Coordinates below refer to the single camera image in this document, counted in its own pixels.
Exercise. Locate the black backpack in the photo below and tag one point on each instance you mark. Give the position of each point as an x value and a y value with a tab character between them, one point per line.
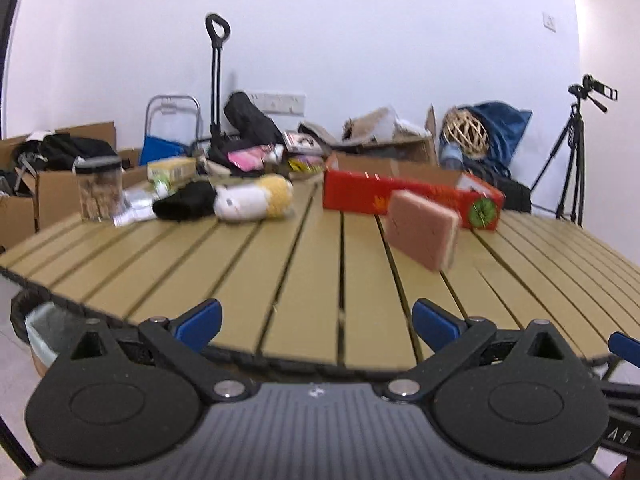
75	150

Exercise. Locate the white paper sheet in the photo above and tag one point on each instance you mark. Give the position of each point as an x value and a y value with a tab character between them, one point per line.
132	215

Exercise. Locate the black cloth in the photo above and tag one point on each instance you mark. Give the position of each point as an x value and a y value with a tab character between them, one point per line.
185	202

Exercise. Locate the black folding wagon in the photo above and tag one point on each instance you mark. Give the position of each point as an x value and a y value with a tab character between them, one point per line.
216	85

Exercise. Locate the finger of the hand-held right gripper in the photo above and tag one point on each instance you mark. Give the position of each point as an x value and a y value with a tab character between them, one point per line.
626	346

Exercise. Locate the wicker ball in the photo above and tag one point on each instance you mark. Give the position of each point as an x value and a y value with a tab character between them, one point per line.
465	132

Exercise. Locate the red cardboard box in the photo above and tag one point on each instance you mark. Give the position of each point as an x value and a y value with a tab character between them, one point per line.
360	195

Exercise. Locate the blue box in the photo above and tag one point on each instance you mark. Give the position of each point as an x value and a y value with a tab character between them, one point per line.
160	150

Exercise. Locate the large open cardboard box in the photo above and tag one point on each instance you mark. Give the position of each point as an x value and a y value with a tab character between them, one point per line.
15	210

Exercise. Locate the brown cardboard box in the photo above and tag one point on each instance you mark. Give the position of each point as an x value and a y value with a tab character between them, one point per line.
55	195

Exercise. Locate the yellow green carton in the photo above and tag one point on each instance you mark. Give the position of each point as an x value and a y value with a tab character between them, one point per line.
170	167

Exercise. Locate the white box with picture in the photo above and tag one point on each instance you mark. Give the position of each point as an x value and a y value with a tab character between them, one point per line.
302	142

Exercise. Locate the white folding cart frame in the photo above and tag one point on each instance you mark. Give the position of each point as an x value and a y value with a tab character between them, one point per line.
197	110

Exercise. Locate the yellow snack packet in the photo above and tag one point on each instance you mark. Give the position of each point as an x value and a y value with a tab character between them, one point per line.
302	164

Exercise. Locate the wide wall socket plate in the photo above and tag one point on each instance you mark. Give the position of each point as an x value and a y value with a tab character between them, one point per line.
287	102

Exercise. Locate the black rolled bag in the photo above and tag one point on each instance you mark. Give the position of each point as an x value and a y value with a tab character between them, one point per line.
250	120

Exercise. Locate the pink packet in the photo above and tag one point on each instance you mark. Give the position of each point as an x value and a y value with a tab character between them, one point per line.
247	157

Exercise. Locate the torn cardboard box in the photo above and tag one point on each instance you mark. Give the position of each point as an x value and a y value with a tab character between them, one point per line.
410	152

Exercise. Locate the pink sponge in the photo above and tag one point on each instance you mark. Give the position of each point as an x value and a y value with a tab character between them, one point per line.
420	230

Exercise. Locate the small green white bottle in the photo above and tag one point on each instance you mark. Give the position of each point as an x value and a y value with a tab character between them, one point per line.
161	185

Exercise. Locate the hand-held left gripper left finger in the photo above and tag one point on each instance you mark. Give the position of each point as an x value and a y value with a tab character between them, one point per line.
200	317

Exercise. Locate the clear jar with brown cubes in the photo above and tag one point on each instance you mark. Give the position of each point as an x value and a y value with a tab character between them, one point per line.
100	195

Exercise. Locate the folding slatted camping table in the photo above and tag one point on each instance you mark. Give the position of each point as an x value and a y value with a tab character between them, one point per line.
310	285

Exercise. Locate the sheep plush toy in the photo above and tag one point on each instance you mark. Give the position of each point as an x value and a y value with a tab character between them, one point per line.
245	202

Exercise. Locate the light blue bottle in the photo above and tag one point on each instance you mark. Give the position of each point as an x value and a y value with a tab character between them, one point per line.
451	156

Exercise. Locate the beige padded mat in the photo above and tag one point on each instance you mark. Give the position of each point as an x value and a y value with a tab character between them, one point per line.
370	122

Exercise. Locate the black tripod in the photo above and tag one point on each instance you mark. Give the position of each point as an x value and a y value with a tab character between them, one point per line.
574	160

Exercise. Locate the black round trash bin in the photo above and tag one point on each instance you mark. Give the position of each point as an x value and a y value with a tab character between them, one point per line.
40	330

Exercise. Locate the dark blue bag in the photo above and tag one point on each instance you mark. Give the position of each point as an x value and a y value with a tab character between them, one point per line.
510	130

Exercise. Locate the black case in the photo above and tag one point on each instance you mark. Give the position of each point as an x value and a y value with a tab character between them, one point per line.
515	197

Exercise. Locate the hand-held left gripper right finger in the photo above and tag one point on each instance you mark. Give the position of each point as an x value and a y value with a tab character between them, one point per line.
435	320

